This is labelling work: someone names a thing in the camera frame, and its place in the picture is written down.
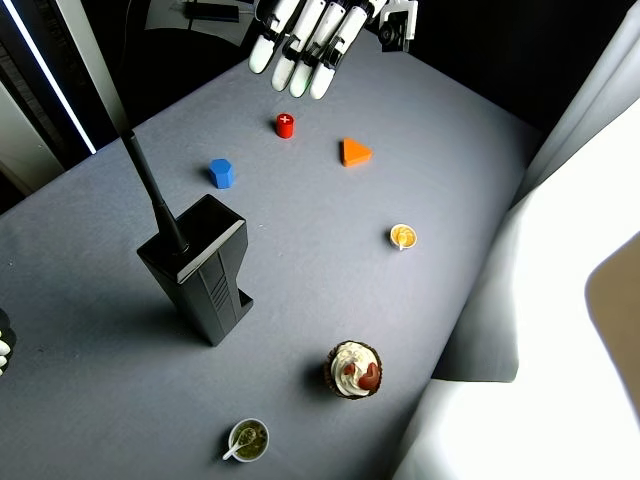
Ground white post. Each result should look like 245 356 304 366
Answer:
53 0 130 136

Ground black camera on white bracket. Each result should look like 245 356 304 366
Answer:
377 0 420 54

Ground small white toy coffee cup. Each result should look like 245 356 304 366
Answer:
389 223 419 251

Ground toy cupcake with cream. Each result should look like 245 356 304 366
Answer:
323 340 384 401

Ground orange triangle block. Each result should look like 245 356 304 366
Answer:
340 137 374 168

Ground black flat device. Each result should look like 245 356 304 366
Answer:
182 0 241 22

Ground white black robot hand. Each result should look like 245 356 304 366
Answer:
248 0 389 100
0 308 17 381

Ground white cabinet panel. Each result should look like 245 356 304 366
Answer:
0 84 66 196

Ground blue hexagon block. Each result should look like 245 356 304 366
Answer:
208 158 236 190

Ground white fabric curtain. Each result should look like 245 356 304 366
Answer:
394 0 640 480

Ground white light strip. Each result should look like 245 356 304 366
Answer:
2 0 97 155

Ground red cylinder block white cross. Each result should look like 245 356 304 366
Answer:
274 112 297 140

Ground grey table cloth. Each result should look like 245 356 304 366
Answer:
0 27 546 480

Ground toy soup bowl with spoon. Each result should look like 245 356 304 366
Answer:
221 417 271 464

